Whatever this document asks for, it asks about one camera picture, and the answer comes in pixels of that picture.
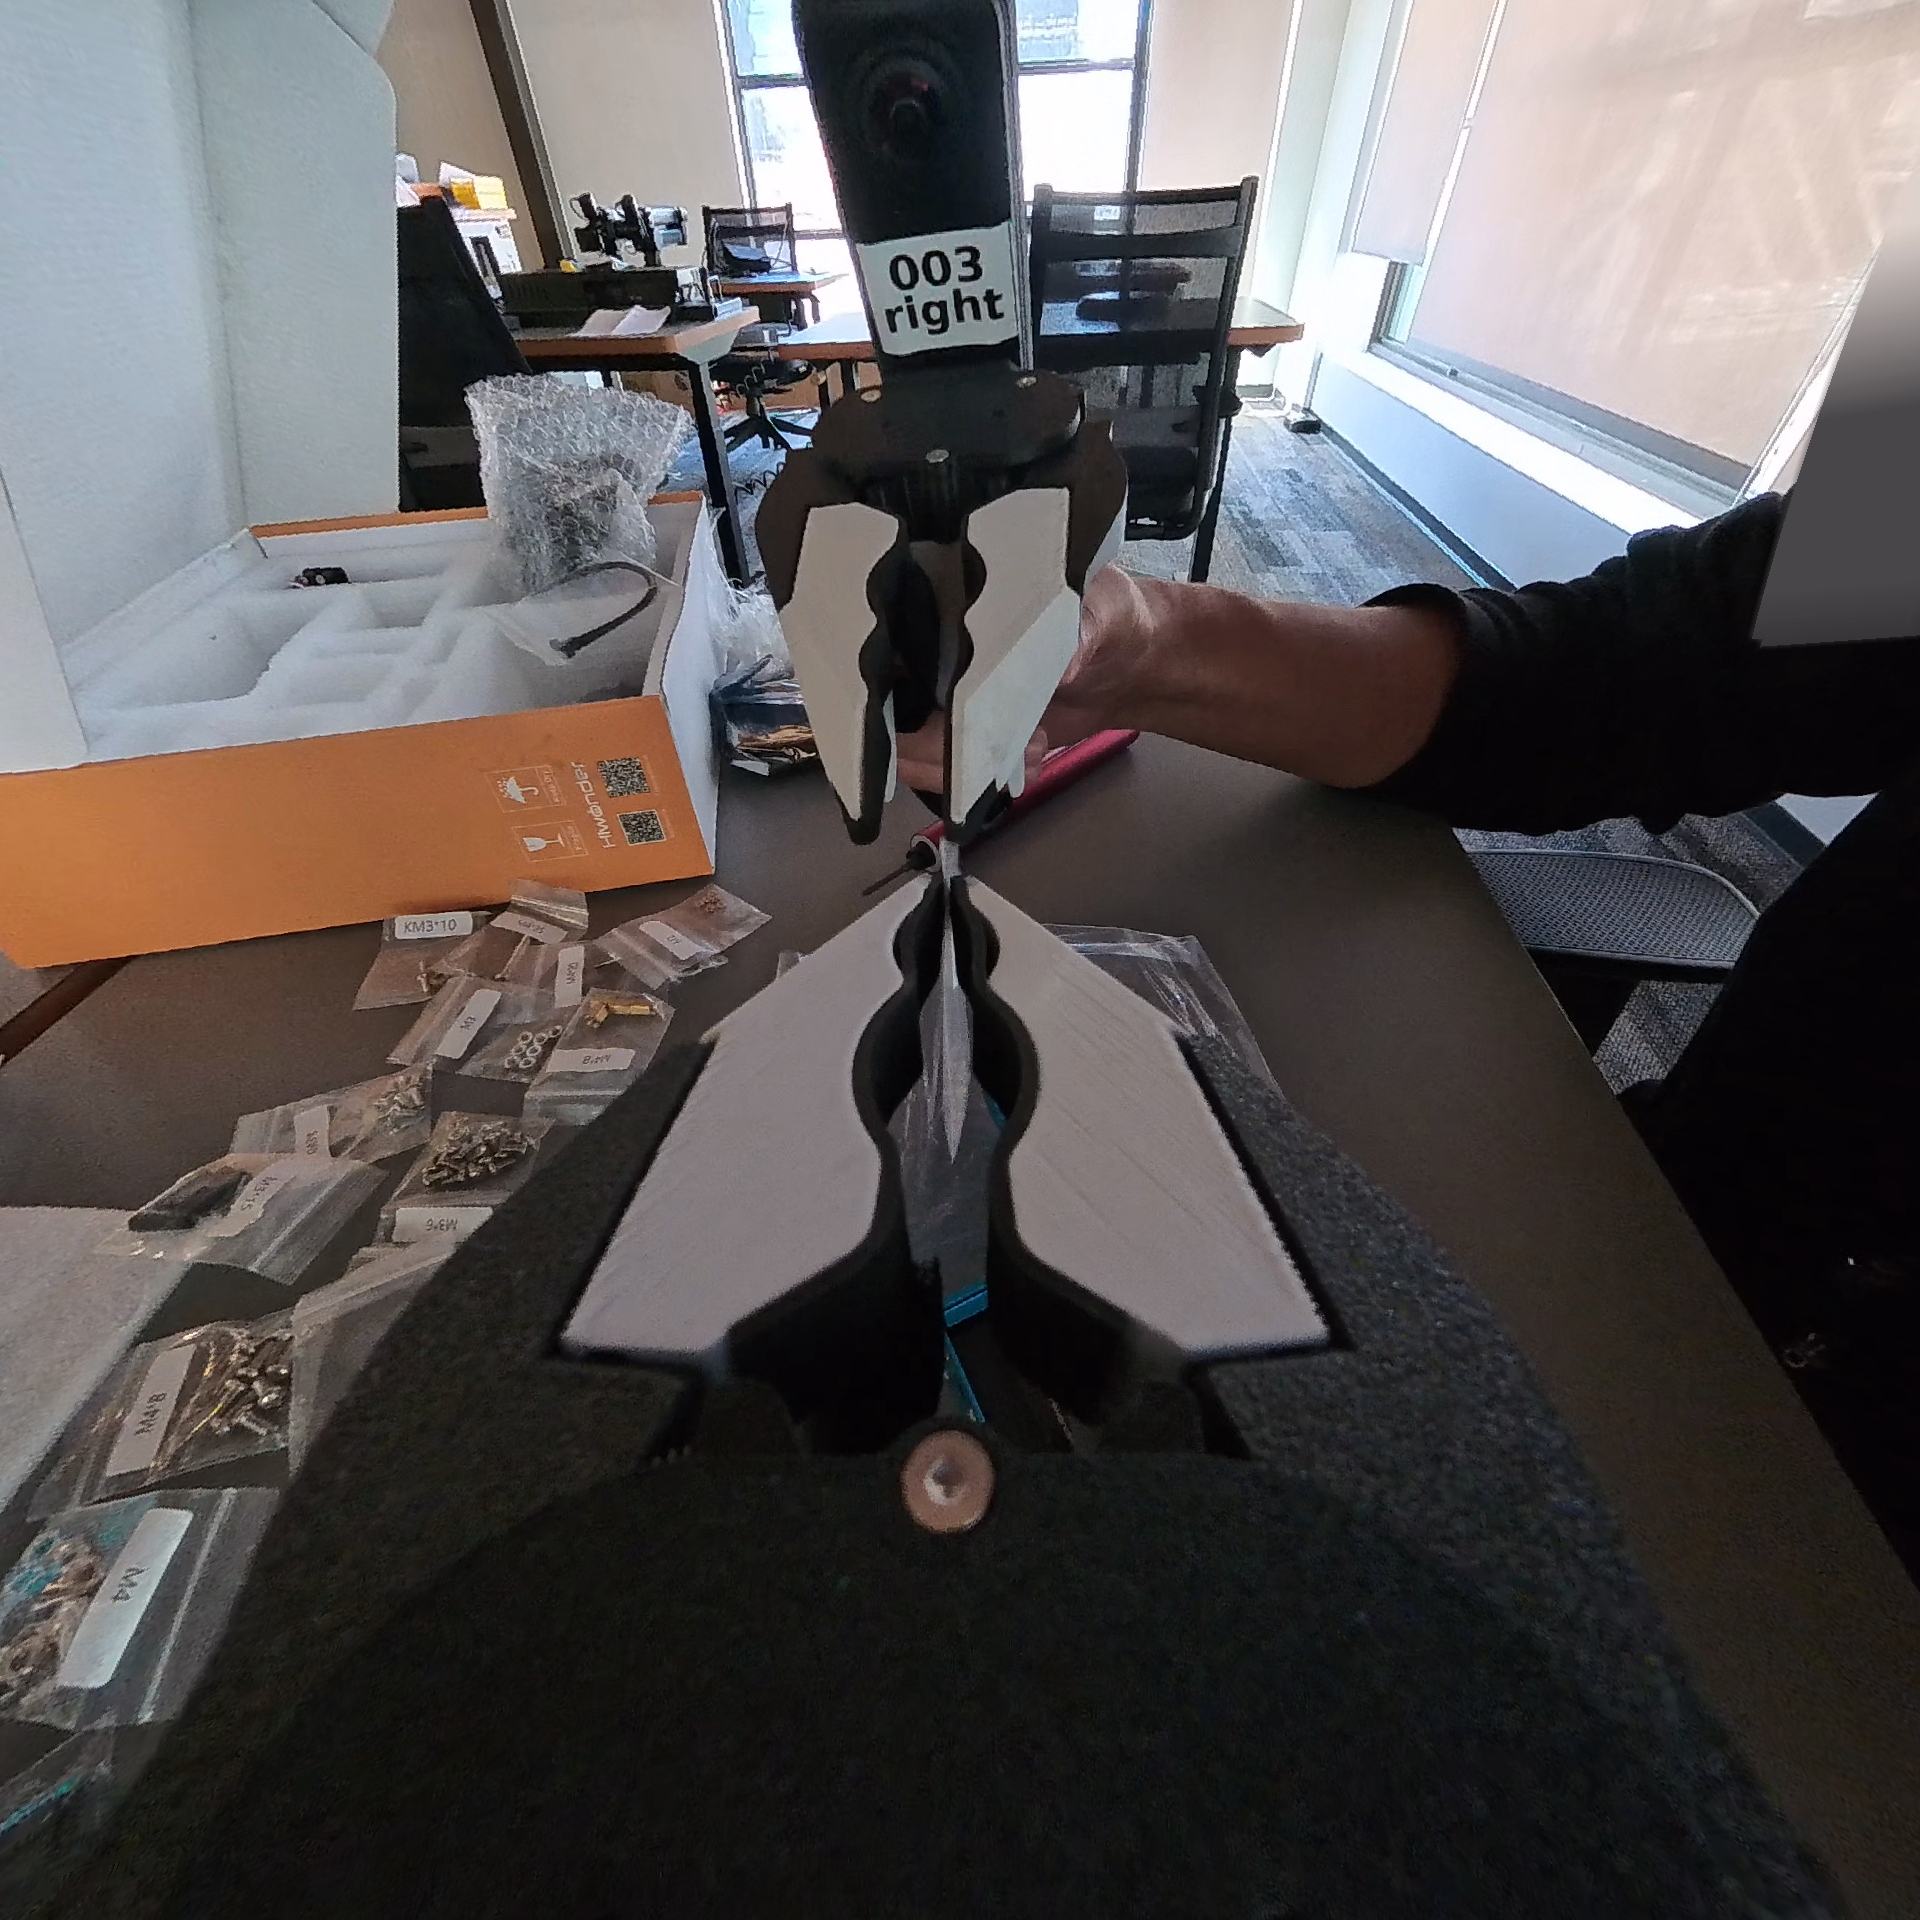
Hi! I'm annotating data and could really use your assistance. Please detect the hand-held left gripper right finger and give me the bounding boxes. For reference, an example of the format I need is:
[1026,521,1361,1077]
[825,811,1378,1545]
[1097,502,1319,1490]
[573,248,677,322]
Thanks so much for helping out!
[948,872,1334,1352]

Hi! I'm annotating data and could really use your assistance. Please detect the beige roller blind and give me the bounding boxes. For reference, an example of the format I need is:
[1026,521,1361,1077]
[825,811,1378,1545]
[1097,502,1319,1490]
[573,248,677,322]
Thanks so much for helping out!
[1351,0,1892,466]

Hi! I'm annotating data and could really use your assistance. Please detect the orange white cardboard box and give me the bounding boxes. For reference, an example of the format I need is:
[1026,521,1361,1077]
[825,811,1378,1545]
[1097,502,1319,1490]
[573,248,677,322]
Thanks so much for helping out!
[0,0,723,968]

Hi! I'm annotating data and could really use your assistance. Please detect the bubble wrap bundle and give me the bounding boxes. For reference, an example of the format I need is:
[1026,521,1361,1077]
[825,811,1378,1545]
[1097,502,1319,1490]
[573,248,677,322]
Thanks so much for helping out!
[465,374,693,593]

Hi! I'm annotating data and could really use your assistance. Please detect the person's right forearm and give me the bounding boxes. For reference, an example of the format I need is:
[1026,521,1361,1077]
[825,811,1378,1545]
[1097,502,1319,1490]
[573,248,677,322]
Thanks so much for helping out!
[1319,495,1920,834]

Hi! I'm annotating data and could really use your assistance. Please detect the wooden edged table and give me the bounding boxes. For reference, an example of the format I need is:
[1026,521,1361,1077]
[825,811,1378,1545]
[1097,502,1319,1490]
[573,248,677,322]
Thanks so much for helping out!
[502,293,1308,451]

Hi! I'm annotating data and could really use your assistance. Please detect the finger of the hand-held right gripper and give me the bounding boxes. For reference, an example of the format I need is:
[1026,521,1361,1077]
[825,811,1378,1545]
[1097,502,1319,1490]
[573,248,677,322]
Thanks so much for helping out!
[948,489,1086,830]
[778,507,906,845]

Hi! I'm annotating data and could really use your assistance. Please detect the silver antistatic bag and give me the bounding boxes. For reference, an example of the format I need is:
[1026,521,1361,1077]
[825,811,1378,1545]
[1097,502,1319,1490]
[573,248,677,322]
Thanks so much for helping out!
[718,661,818,775]

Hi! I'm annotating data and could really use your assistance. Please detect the black cable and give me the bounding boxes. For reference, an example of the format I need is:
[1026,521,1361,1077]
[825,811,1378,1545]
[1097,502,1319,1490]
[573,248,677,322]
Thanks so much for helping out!
[525,558,662,663]

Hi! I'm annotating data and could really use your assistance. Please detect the grey chair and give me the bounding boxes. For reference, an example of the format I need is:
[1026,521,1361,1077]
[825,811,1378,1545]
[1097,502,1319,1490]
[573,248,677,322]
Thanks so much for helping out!
[1462,847,1757,1038]

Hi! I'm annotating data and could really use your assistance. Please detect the large window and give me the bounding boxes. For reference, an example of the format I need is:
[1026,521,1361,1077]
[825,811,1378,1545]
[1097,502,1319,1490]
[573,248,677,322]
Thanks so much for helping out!
[719,0,1157,241]

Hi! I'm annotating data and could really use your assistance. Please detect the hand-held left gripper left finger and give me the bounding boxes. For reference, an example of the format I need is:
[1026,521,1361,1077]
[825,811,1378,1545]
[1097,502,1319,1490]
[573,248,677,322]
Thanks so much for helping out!
[563,877,953,1359]

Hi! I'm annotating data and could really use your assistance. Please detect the white foam sheet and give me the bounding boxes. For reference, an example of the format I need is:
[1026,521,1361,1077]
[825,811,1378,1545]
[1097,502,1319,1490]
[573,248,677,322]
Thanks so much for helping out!
[0,1200,197,1501]

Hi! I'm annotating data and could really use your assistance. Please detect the red screwdriver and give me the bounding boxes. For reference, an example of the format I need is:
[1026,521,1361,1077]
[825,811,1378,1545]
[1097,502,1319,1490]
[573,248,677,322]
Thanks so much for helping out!
[1005,726,1142,818]

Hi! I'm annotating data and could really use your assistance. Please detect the black mesh chair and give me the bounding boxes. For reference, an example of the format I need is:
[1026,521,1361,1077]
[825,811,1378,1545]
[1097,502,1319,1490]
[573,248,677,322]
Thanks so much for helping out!
[1026,176,1262,587]

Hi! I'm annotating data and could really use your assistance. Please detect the blue bracket with black servo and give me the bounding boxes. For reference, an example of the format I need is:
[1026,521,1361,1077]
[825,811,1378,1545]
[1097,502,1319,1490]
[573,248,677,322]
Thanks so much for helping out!
[937,1275,1075,1449]

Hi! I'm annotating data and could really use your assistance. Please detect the small clear zip bag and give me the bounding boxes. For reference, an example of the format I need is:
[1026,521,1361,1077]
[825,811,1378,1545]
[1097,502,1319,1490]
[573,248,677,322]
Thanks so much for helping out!
[861,816,1009,1290]

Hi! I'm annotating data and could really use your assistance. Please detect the person's dark clothing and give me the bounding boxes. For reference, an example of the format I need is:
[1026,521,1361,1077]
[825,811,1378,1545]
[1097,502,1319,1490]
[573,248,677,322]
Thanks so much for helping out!
[1628,779,1920,1577]

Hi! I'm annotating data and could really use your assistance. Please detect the pile of small screw bags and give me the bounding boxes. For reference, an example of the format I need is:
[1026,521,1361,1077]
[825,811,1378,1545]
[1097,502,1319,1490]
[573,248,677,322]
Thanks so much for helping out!
[0,881,775,1847]

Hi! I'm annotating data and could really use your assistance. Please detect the white foam insert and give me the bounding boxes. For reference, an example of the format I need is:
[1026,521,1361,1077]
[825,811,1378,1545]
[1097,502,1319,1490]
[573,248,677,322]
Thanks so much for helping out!
[59,515,700,767]

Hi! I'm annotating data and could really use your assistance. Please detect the black upright panel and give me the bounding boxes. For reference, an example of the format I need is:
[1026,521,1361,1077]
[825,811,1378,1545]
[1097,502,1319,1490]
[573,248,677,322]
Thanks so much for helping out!
[398,194,534,511]

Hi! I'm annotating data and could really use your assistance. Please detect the person's right hand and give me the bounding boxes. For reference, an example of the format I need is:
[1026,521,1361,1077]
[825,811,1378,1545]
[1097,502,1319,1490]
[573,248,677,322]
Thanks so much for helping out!
[1047,574,1356,784]

